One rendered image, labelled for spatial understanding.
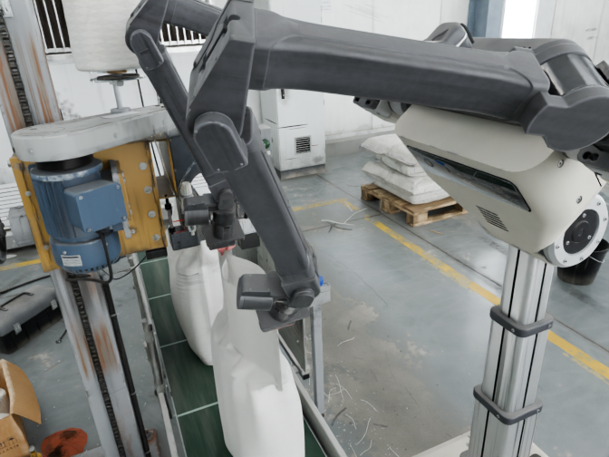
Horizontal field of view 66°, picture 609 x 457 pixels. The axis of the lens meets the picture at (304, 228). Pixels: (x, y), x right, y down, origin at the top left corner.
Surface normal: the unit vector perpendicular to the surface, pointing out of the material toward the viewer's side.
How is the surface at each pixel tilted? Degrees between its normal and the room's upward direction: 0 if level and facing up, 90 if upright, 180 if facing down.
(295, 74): 125
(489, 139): 40
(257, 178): 120
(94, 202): 90
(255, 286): 32
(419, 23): 90
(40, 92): 90
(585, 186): 90
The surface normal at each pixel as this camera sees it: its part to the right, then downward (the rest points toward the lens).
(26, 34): 0.40, 0.36
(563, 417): -0.04, -0.91
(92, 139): 0.88, 0.15
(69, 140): 0.59, 0.30
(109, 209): 0.75, 0.24
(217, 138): 0.08, 0.81
